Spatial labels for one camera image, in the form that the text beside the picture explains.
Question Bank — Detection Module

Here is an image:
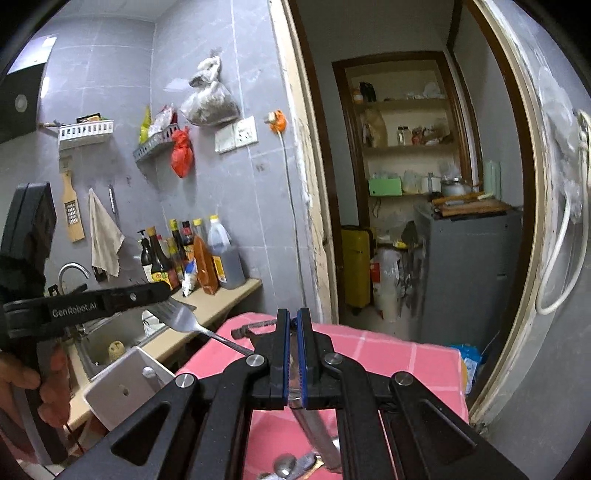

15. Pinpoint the white wall rack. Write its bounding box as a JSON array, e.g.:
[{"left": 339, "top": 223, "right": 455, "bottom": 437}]
[{"left": 58, "top": 119, "right": 115, "bottom": 151}]

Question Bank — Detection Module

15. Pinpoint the grey cabinet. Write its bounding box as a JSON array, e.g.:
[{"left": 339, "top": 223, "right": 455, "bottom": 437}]
[{"left": 413, "top": 203, "right": 525, "bottom": 352}]

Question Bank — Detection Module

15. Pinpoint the thin white cord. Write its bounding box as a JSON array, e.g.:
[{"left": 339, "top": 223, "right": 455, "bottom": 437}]
[{"left": 277, "top": 131, "right": 306, "bottom": 324}]

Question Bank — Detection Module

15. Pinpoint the clear plastic bag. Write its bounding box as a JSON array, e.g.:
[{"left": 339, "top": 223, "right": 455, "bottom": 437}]
[{"left": 179, "top": 54, "right": 242, "bottom": 127}]

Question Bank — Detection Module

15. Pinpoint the yellow suitcase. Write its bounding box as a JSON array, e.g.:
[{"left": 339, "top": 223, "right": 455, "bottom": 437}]
[{"left": 341, "top": 224, "right": 375, "bottom": 309}]

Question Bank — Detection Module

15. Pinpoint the chrome faucet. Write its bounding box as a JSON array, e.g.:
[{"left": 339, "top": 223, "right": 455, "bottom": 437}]
[{"left": 58, "top": 262, "right": 92, "bottom": 296}]

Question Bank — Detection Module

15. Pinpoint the blue packet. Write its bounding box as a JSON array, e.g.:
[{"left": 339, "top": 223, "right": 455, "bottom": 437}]
[{"left": 450, "top": 344, "right": 481, "bottom": 393}]

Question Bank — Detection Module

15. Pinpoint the pink checked tablecloth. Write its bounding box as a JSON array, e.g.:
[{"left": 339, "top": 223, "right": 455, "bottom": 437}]
[{"left": 175, "top": 311, "right": 469, "bottom": 480}]

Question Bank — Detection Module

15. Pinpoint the grey metal tool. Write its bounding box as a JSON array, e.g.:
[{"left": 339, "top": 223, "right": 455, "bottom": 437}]
[{"left": 229, "top": 318, "right": 278, "bottom": 341}]

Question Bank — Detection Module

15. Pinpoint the row of condiment bottles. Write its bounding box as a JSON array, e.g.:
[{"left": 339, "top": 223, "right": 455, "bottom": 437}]
[{"left": 137, "top": 215, "right": 247, "bottom": 297}]

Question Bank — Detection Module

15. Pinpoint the steel fork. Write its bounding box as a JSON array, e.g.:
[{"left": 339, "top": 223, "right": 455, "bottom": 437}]
[{"left": 148, "top": 299, "right": 256, "bottom": 357}]

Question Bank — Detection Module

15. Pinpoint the white perforated utensil caddy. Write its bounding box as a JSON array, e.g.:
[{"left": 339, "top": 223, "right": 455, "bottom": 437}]
[{"left": 83, "top": 346, "right": 178, "bottom": 430}]

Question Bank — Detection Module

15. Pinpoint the wooden cutting board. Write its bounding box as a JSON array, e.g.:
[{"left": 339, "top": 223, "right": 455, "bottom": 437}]
[{"left": 436, "top": 198, "right": 513, "bottom": 217}]

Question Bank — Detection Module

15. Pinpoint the grey wall rack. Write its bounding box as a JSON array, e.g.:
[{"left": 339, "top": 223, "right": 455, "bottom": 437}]
[{"left": 133, "top": 124, "right": 182, "bottom": 162}]

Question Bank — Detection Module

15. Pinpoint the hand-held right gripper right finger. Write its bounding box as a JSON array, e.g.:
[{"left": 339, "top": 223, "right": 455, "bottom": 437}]
[{"left": 298, "top": 308, "right": 529, "bottom": 480}]

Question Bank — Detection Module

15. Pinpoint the red plastic bag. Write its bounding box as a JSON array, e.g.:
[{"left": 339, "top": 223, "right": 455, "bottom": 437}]
[{"left": 171, "top": 128, "right": 195, "bottom": 178}]

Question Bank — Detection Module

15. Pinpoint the beige hanging towel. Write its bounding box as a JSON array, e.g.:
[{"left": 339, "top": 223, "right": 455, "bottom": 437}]
[{"left": 88, "top": 188, "right": 125, "bottom": 278}]

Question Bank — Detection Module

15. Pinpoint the orange wall hook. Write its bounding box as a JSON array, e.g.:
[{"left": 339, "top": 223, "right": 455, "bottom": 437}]
[{"left": 264, "top": 110, "right": 288, "bottom": 134}]

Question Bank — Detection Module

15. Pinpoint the green box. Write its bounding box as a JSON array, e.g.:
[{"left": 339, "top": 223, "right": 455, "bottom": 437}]
[{"left": 368, "top": 178, "right": 403, "bottom": 197}]

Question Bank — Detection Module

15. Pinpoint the wooden grater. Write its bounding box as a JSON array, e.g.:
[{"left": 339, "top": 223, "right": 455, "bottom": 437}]
[{"left": 60, "top": 159, "right": 86, "bottom": 244}]

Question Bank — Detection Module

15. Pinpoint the black range hood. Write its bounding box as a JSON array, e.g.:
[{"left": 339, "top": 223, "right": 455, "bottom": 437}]
[{"left": 0, "top": 37, "right": 58, "bottom": 144}]

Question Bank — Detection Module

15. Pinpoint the steel sink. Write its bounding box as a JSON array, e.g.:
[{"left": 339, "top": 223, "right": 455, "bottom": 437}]
[{"left": 69, "top": 309, "right": 195, "bottom": 370}]

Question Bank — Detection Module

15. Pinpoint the person's left hand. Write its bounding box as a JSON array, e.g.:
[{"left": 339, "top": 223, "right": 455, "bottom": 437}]
[{"left": 0, "top": 348, "right": 71, "bottom": 424}]

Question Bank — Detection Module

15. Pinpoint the white wall socket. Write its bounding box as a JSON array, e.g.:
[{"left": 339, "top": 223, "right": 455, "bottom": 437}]
[{"left": 215, "top": 116, "right": 258, "bottom": 154}]

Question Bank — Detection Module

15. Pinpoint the steel spoon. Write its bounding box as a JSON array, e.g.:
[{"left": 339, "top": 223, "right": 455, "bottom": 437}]
[{"left": 257, "top": 453, "right": 319, "bottom": 480}]

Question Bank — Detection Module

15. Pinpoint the red white snack packet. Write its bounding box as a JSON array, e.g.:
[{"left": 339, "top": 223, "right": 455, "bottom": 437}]
[{"left": 148, "top": 105, "right": 178, "bottom": 138}]

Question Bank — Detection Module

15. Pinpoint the wooden shelf unit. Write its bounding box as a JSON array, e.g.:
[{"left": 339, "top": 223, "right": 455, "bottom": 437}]
[{"left": 344, "top": 58, "right": 472, "bottom": 199}]

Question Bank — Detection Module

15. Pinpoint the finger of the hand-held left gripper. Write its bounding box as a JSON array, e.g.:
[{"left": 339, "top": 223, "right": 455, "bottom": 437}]
[{"left": 37, "top": 281, "right": 171, "bottom": 324}]

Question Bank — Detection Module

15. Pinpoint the white plastic sack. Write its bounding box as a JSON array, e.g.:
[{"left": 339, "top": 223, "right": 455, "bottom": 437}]
[{"left": 370, "top": 247, "right": 416, "bottom": 324}]

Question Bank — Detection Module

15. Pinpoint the steel pot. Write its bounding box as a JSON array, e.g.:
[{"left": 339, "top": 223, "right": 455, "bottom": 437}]
[{"left": 441, "top": 178, "right": 472, "bottom": 197}]

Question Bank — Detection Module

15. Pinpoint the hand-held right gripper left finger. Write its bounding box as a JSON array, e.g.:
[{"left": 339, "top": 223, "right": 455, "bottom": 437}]
[{"left": 55, "top": 308, "right": 293, "bottom": 480}]

